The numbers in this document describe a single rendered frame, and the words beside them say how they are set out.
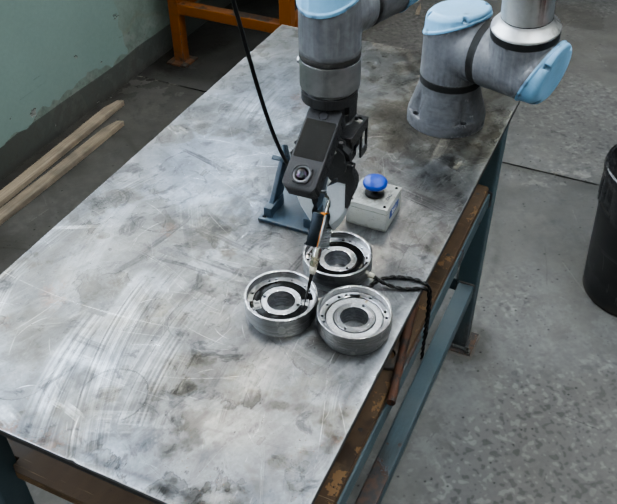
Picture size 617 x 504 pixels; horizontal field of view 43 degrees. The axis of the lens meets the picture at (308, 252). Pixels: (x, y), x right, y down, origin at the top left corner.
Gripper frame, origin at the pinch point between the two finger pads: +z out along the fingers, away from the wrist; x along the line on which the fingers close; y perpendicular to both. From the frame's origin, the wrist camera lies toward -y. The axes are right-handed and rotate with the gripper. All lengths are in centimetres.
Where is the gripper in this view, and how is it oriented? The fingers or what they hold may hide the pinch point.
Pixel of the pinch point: (322, 222)
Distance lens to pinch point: 109.6
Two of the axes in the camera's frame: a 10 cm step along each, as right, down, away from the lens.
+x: -9.1, -2.6, 3.2
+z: 0.1, 7.5, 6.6
